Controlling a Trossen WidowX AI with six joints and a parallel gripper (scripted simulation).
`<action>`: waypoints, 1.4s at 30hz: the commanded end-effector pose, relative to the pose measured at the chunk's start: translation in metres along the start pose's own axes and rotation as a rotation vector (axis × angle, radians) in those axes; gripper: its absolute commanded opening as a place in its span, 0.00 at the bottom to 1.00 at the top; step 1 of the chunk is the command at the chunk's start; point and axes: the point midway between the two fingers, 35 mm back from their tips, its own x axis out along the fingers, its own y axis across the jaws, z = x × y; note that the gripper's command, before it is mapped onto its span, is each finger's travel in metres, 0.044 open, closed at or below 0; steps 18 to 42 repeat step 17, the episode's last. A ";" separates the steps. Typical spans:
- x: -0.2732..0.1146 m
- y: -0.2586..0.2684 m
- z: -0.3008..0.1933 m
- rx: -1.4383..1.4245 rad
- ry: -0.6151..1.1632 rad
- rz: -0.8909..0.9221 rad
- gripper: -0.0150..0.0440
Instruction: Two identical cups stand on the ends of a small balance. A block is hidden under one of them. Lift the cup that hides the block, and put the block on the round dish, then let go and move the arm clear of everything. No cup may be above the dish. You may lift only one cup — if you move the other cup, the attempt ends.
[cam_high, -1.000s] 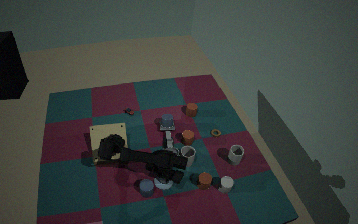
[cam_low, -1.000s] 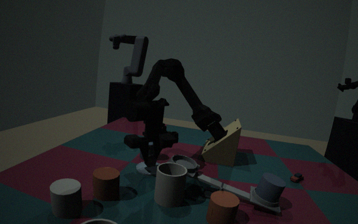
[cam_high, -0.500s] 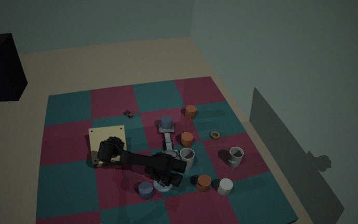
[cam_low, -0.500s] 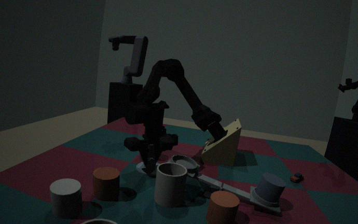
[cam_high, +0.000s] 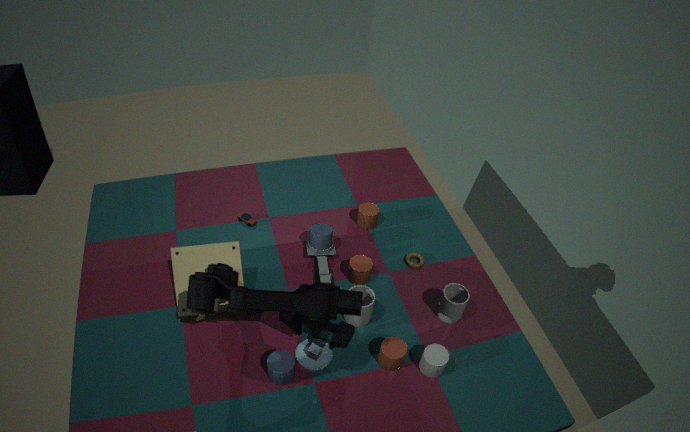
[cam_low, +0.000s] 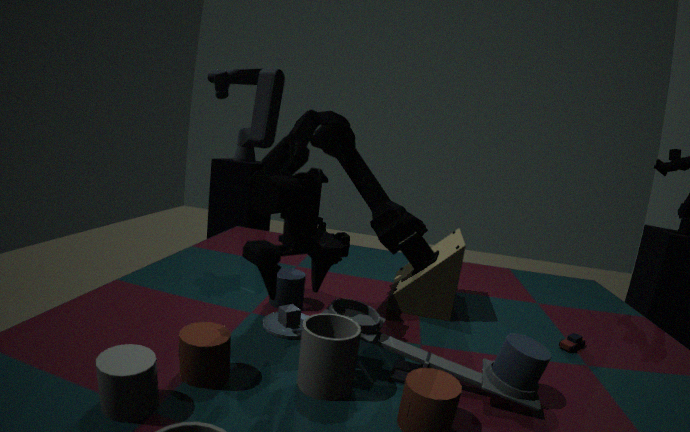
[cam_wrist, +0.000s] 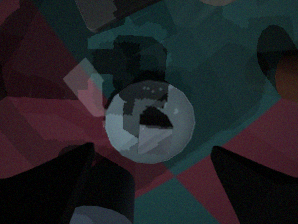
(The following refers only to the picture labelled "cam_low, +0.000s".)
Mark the brown cylinder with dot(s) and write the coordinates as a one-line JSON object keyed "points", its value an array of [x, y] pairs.
{"points": [[429, 401], [204, 352]]}

